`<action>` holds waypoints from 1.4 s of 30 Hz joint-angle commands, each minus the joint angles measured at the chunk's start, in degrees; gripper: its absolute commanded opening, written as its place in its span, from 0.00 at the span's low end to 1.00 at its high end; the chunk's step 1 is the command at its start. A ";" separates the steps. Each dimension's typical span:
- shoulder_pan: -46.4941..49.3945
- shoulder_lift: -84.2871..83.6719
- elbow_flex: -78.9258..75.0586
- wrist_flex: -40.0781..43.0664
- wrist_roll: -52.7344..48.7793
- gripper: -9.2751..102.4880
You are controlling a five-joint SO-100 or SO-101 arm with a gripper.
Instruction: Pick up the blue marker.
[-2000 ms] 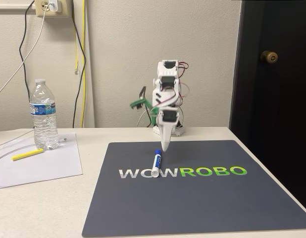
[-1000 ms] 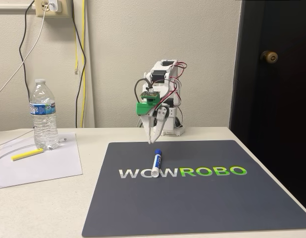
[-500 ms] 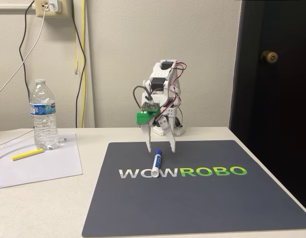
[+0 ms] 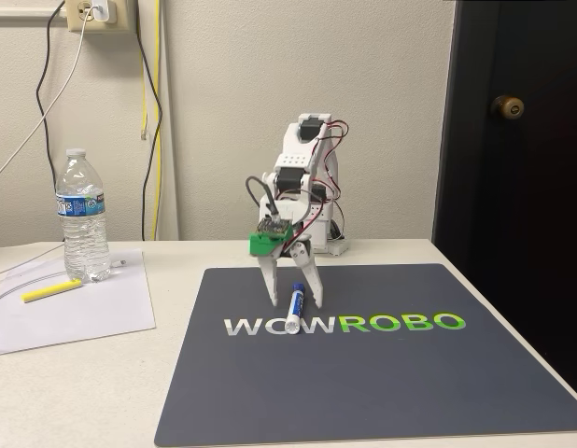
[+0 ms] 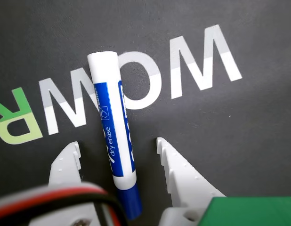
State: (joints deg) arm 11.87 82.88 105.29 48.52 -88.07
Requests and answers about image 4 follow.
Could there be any red servo wire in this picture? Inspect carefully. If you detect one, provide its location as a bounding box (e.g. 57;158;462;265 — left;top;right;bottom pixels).
316;119;351;188

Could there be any white vertical wall trim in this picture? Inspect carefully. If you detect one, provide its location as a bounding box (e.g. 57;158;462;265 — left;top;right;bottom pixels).
132;0;180;242

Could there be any thick black cable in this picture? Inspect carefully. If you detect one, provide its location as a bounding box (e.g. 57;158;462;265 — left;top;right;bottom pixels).
134;31;164;242

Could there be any beige wall outlet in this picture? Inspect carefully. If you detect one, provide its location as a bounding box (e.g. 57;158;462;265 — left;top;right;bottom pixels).
65;0;120;34

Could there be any clear plastic water bottle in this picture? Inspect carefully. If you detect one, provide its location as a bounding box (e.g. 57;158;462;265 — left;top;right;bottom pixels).
54;147;113;284

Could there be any grey WOWROBO mat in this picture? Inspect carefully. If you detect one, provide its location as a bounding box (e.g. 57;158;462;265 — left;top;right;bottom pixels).
153;263;577;448

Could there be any yellow stick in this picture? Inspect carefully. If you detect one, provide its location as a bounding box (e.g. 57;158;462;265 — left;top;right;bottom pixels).
21;278;84;305

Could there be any brass door knob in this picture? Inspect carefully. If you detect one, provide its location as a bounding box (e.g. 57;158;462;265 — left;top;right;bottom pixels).
489;94;526;120

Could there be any yellow cable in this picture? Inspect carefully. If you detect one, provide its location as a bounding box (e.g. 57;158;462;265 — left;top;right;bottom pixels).
137;0;162;241

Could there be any white paper sheet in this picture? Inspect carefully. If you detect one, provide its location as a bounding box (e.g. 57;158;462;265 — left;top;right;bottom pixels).
0;248;158;358

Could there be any white marker with blue cap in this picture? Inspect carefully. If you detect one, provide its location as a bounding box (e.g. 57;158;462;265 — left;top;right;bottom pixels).
286;279;307;336

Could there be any green camera mount with board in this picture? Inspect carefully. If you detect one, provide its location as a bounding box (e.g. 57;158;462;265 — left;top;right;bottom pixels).
247;216;290;259

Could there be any white charging cable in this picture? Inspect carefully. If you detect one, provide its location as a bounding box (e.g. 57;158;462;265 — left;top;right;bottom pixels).
0;11;91;195

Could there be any grey camera cable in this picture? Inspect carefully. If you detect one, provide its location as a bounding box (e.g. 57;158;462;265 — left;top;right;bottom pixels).
245;175;279;220

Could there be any thin black cable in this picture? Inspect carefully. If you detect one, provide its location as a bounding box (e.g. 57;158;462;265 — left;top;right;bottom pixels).
35;0;68;188

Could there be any dark door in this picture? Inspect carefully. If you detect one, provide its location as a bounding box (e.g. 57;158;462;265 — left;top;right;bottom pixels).
430;0;577;402

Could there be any white cable with connector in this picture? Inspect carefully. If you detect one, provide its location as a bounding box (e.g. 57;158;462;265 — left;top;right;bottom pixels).
0;259;129;308

